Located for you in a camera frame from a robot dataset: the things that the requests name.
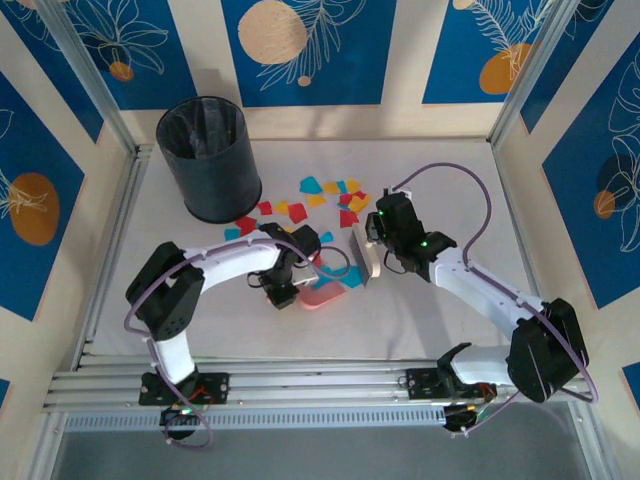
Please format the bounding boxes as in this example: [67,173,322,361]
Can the white hand brush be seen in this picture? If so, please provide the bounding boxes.
[347,223,384,291]

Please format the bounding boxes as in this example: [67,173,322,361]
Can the pink plastic dustpan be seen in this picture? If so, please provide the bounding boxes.
[298,257,351,312]

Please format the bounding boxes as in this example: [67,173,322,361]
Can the slotted grey cable duct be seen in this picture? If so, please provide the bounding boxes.
[62,405,449,432]

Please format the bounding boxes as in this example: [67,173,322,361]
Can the aluminium rail beam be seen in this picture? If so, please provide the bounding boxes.
[42,357,594,414]

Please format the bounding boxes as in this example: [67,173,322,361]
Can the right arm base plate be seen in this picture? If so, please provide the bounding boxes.
[405,367,497,401]

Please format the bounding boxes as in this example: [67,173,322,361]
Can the aluminium frame leg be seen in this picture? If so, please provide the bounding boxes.
[27,412,69,480]
[569,404,619,480]

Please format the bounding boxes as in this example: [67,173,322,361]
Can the black controller board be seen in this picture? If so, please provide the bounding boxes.
[159,403,204,442]
[443,403,494,435]

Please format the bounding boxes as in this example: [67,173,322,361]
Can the plastic bin liner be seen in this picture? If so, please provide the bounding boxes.
[162,99,242,160]

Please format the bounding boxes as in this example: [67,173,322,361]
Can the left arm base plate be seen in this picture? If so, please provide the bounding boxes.
[138,372,231,406]

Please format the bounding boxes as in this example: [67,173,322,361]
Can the black trash bin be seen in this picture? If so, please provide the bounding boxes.
[155,97,264,225]

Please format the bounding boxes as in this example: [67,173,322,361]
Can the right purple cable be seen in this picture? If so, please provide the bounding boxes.
[392,163,600,436]

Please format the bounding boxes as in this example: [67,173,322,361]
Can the aluminium frame post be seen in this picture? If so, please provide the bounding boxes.
[487,0,576,149]
[34,0,141,159]

